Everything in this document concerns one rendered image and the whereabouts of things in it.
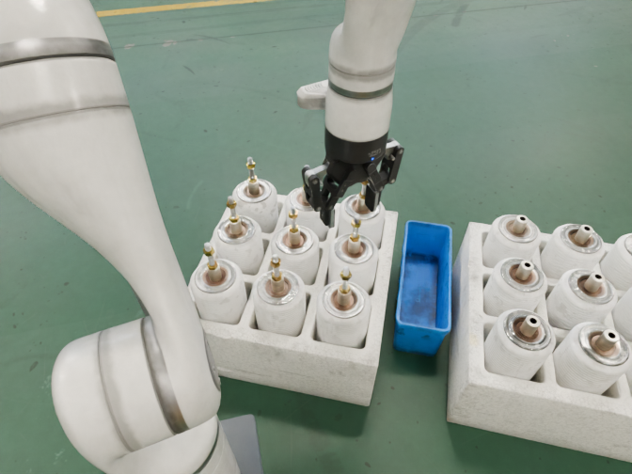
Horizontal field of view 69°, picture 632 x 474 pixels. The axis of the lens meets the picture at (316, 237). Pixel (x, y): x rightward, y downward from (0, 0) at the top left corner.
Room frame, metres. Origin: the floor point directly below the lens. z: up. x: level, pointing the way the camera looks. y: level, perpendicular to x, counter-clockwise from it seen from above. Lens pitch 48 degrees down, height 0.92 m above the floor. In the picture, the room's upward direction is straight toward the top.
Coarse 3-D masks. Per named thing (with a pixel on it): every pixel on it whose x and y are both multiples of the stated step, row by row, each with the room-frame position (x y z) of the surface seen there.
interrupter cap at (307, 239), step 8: (280, 232) 0.61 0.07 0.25; (288, 232) 0.61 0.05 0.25; (304, 232) 0.61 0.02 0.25; (280, 240) 0.59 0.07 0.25; (288, 240) 0.59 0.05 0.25; (304, 240) 0.59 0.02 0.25; (312, 240) 0.59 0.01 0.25; (280, 248) 0.57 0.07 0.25; (288, 248) 0.57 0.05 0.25; (296, 248) 0.57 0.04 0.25; (304, 248) 0.57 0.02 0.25
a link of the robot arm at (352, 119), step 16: (304, 96) 0.48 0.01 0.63; (320, 96) 0.48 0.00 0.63; (336, 96) 0.43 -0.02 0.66; (384, 96) 0.43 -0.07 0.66; (336, 112) 0.43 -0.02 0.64; (352, 112) 0.42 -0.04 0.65; (368, 112) 0.42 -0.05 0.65; (384, 112) 0.43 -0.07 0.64; (336, 128) 0.43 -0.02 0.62; (352, 128) 0.42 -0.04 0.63; (368, 128) 0.42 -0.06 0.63; (384, 128) 0.43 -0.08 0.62
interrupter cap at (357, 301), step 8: (328, 288) 0.48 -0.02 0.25; (336, 288) 0.48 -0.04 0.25; (352, 288) 0.48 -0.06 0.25; (328, 296) 0.46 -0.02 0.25; (336, 296) 0.46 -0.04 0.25; (352, 296) 0.46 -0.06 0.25; (360, 296) 0.46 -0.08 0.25; (328, 304) 0.44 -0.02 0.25; (336, 304) 0.45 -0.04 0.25; (352, 304) 0.45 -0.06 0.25; (360, 304) 0.44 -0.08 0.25; (328, 312) 0.43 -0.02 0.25; (336, 312) 0.43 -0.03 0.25; (344, 312) 0.43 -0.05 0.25; (352, 312) 0.43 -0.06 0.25; (360, 312) 0.43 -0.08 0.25
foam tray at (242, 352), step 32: (384, 224) 0.72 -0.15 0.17; (320, 256) 0.64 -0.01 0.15; (384, 256) 0.61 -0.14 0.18; (320, 288) 0.53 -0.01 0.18; (384, 288) 0.53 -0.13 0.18; (256, 320) 0.48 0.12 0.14; (224, 352) 0.42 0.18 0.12; (256, 352) 0.41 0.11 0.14; (288, 352) 0.40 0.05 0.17; (320, 352) 0.39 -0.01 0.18; (352, 352) 0.39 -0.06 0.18; (288, 384) 0.40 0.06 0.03; (320, 384) 0.39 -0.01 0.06; (352, 384) 0.37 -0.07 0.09
